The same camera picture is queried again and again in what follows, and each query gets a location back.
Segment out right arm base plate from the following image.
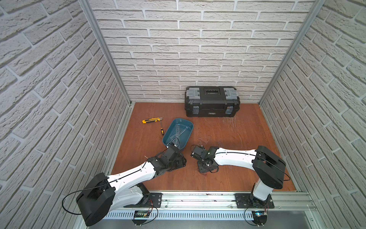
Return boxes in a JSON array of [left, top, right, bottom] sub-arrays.
[[234, 193, 275, 209]]

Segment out black plastic toolbox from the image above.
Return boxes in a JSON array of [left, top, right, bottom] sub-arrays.
[[185, 86, 240, 117]]

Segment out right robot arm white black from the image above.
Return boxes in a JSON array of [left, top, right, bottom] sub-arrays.
[[191, 145, 289, 208]]

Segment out left controller board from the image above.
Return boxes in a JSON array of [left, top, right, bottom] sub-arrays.
[[132, 210, 151, 226]]

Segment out teal plastic storage tray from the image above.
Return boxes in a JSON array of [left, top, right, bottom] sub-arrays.
[[162, 118, 193, 150]]

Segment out yellow utility knife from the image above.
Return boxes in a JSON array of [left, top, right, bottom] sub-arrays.
[[142, 117, 163, 124]]

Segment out controller board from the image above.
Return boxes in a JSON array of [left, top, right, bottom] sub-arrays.
[[132, 210, 151, 226], [252, 211, 267, 227]]

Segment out long clear straight ruler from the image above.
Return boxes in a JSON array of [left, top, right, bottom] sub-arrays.
[[168, 127, 188, 144]]

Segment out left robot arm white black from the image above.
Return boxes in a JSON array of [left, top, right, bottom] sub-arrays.
[[75, 146, 187, 227]]

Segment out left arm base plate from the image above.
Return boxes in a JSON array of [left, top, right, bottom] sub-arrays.
[[125, 192, 163, 208]]

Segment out clear stencil ruler with holes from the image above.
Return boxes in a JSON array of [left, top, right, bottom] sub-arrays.
[[173, 124, 184, 142]]

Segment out small yellow-handled screwdriver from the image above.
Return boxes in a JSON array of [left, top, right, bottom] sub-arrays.
[[160, 120, 165, 136]]

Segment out right controller board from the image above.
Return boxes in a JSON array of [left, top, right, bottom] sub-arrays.
[[252, 211, 267, 227]]

